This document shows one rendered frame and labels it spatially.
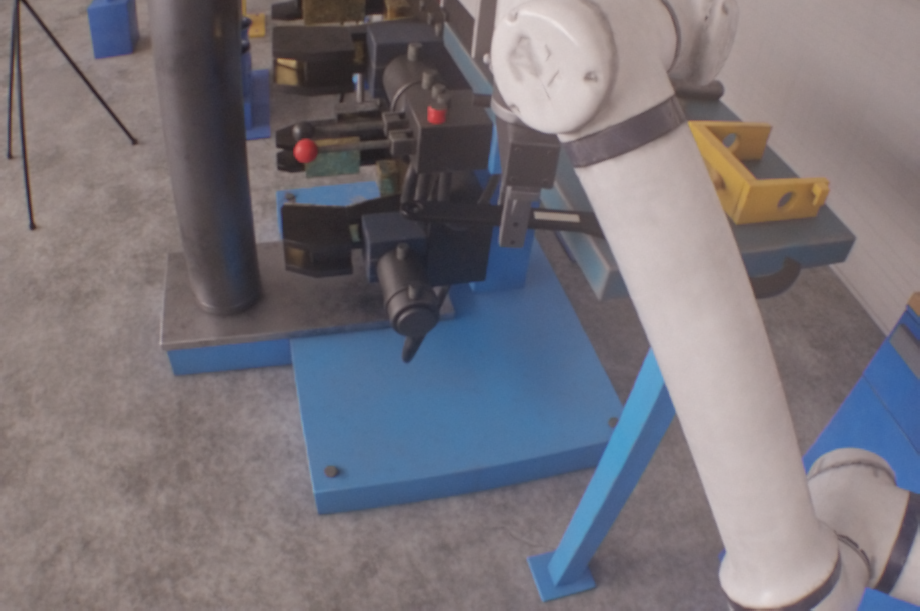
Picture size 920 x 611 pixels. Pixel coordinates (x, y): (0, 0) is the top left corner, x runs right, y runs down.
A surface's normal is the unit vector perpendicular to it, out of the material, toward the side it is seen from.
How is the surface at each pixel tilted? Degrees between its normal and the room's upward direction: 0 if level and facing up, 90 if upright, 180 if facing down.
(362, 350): 0
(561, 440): 0
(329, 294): 0
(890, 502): 18
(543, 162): 90
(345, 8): 90
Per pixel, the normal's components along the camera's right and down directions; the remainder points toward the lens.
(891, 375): -0.96, 0.11
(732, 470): -0.46, 0.40
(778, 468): 0.25, 0.08
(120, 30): 0.25, 0.65
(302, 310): 0.09, -0.76
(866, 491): -0.13, -0.87
